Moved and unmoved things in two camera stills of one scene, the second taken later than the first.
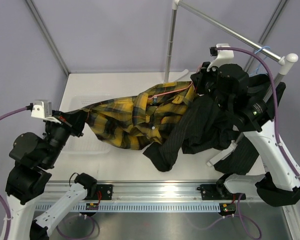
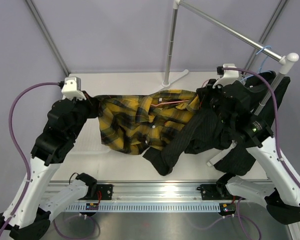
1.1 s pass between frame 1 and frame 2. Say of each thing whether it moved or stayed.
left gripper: moved
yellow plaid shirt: moved
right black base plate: stayed
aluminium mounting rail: stayed
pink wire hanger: moved
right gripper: moved
